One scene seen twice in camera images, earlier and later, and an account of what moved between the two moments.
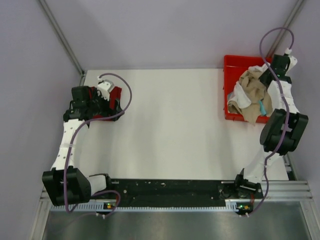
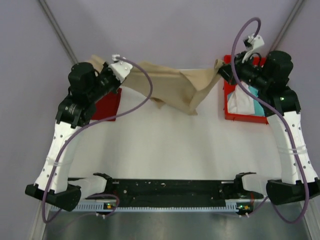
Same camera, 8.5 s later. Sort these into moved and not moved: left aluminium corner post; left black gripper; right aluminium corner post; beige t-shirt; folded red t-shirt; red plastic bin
Moved: beige t-shirt; left black gripper
Not moved: left aluminium corner post; red plastic bin; folded red t-shirt; right aluminium corner post
